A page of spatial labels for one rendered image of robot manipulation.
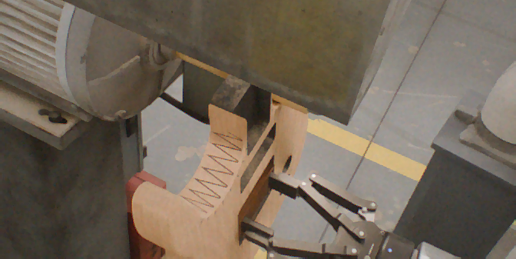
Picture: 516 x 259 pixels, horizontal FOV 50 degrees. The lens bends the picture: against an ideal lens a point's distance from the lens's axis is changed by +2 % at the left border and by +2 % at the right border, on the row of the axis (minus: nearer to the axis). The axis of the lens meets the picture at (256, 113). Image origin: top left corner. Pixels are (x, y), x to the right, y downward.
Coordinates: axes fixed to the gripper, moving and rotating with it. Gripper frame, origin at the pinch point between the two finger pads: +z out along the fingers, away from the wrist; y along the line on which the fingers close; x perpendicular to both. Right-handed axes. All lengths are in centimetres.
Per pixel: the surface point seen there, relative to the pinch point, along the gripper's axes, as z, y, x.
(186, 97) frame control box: 26.2, 21.2, -16.7
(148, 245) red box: 33, 7, -65
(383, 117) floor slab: 0, 128, -132
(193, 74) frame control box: 24.9, 22.3, -10.3
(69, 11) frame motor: 22.9, -1.2, 24.6
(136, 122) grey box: 38, 18, -28
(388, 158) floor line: -10, 105, -129
